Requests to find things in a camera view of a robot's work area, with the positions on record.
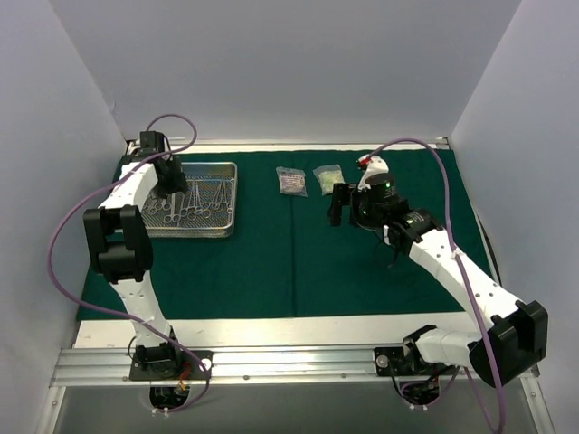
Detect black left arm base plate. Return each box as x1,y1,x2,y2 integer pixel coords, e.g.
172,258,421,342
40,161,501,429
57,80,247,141
128,354,206,382

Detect green packet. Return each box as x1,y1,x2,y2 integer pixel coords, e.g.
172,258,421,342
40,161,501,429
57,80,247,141
313,165,345,195

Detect green surgical drape cloth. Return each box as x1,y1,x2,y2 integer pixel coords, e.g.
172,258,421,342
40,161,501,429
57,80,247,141
74,148,503,322

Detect back aluminium rail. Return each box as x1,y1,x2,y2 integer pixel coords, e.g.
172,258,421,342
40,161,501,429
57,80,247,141
128,137,451,153

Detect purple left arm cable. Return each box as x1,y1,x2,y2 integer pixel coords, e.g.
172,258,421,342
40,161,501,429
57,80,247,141
47,113,214,413

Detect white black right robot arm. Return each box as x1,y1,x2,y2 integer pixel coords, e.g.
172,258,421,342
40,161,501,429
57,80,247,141
328,174,548,385

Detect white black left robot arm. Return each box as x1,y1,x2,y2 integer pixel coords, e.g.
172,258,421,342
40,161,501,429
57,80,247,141
83,156,187,379

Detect steel mesh instrument tray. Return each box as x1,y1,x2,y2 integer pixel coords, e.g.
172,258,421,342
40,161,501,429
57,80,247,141
141,162,238,239

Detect steel needle holder clamp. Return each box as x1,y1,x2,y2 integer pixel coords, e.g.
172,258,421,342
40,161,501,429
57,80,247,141
180,179,204,222

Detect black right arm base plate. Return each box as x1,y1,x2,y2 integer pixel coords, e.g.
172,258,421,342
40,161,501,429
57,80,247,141
373,346,454,377

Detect purple packet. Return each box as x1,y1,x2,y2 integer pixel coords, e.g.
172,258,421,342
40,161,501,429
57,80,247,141
276,166,308,197

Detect steel forceps clamp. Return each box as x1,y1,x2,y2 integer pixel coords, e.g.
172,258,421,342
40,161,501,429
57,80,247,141
163,193,191,225

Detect steel haemostat clamp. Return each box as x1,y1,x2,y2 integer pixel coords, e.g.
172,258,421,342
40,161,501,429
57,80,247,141
202,177,233,219

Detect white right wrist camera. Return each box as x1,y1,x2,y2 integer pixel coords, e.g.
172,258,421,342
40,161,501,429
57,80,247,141
356,154,390,191

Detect aluminium frame rail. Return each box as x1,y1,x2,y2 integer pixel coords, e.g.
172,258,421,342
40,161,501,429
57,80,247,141
49,338,539,388

